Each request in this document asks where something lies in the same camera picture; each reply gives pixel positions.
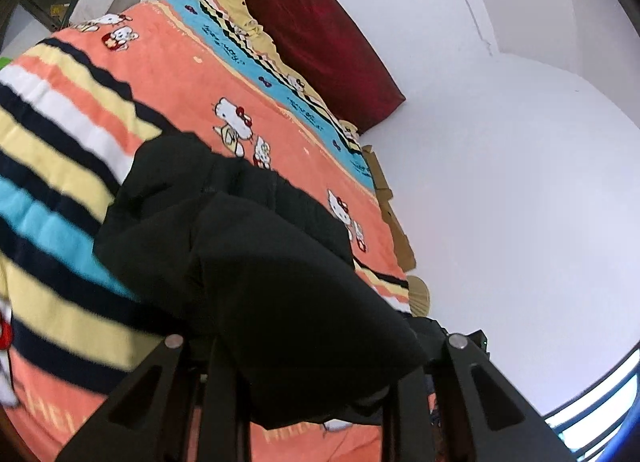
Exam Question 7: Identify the large black padded jacket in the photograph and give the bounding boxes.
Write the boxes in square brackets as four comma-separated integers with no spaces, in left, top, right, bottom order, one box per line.
[93,133,426,428]

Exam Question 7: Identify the brown cardboard beside bed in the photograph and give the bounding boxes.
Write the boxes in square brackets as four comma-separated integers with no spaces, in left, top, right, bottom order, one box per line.
[362,145,416,273]

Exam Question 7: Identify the Hello Kitty striped blanket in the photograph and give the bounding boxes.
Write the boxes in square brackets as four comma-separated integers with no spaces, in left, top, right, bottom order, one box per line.
[1,0,411,461]

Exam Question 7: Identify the dark red padded headboard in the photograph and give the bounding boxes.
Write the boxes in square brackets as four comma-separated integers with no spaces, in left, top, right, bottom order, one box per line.
[245,0,406,132]

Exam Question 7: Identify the beige woven fan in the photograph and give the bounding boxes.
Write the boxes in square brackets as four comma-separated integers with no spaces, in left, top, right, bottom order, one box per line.
[407,275,431,317]

